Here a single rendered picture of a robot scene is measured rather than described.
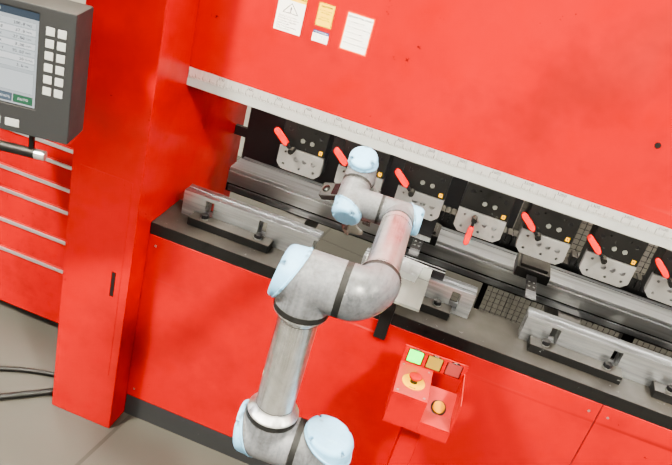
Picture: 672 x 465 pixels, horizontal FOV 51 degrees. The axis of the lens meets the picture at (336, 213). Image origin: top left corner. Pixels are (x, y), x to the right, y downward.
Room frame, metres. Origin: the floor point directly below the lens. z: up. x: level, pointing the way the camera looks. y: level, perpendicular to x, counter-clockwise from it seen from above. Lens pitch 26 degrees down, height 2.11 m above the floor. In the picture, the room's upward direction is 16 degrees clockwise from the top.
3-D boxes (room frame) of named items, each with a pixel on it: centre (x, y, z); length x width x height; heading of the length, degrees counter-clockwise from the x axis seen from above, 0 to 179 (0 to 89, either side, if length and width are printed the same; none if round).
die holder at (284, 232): (2.14, 0.27, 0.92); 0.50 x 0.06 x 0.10; 81
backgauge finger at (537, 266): (2.15, -0.71, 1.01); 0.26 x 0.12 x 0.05; 171
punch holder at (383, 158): (2.09, -0.05, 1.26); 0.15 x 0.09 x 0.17; 81
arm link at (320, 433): (1.18, -0.11, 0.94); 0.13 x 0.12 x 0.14; 84
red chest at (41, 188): (2.64, 1.16, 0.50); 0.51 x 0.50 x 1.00; 171
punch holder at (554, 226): (2.00, -0.64, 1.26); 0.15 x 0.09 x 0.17; 81
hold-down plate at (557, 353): (1.91, -0.86, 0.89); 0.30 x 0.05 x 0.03; 81
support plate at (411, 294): (1.91, -0.25, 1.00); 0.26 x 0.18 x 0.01; 171
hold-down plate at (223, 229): (2.10, 0.33, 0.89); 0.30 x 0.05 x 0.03; 81
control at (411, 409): (1.72, -0.41, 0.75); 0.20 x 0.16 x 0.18; 83
